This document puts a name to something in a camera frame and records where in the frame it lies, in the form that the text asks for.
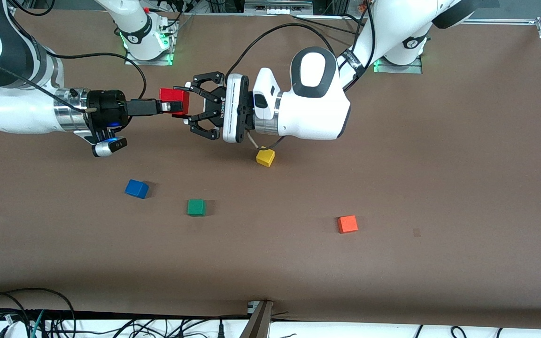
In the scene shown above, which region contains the aluminium frame rail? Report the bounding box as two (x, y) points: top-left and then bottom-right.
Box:
(463, 18), (541, 25)

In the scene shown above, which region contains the yellow wooden block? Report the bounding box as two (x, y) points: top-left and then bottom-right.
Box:
(256, 147), (276, 168)

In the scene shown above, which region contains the brown table cover sheet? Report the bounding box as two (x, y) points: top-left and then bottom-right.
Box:
(0, 9), (541, 329)

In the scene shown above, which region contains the teal cable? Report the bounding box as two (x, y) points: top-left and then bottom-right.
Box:
(29, 310), (46, 338)

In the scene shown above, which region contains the black base power cable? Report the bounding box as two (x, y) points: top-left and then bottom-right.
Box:
(291, 14), (370, 37)

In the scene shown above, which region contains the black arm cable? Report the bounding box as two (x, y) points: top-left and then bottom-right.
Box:
(225, 21), (360, 90)
(0, 47), (147, 100)

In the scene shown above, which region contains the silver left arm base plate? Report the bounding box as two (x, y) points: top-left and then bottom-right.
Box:
(373, 56), (424, 75)

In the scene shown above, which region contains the grey metal post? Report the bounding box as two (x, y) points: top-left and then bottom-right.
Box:
(240, 300), (273, 338)

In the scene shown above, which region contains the orange wooden block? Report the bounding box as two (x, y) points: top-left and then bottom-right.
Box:
(338, 215), (359, 234)

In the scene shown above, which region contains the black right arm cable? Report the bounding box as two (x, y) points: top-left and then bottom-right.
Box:
(0, 47), (147, 100)

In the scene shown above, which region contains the blue wooden block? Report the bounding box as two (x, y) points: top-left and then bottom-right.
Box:
(125, 179), (149, 200)

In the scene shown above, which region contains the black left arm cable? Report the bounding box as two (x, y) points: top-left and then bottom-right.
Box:
(225, 21), (360, 90)

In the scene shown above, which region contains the black looped cable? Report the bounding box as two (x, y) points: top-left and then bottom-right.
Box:
(0, 287), (77, 338)

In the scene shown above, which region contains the red wooden block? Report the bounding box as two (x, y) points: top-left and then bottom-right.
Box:
(160, 88), (190, 115)

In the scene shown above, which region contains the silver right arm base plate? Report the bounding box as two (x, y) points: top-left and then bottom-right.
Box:
(125, 19), (178, 66)

